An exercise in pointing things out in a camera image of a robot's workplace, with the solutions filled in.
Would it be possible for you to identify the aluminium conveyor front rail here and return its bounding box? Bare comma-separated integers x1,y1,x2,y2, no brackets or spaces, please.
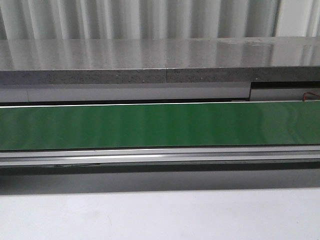
0,145,320,176

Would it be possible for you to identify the green conveyor belt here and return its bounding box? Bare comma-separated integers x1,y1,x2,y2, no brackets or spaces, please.
0,101,320,151

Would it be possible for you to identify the white corrugated curtain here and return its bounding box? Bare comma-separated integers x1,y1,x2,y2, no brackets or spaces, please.
0,0,320,40

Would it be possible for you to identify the red cable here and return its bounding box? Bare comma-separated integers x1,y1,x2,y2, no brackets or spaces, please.
302,92,320,103

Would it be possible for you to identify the grey conveyor rear rail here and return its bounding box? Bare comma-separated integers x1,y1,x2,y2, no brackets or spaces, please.
0,81,320,105

